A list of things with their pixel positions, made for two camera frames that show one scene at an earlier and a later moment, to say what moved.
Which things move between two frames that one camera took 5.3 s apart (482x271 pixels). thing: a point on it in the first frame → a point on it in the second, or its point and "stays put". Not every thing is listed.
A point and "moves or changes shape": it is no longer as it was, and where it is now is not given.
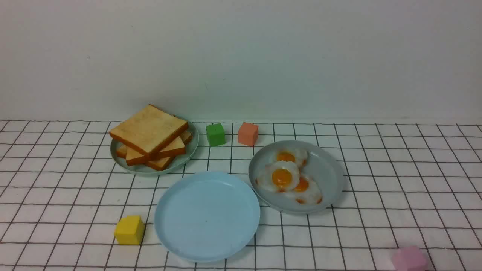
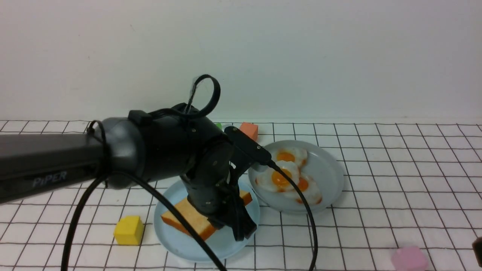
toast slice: (149, 130) moves or changes shape
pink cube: (410, 258) stays put
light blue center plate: (206, 217) stays put
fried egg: (279, 176) stays put
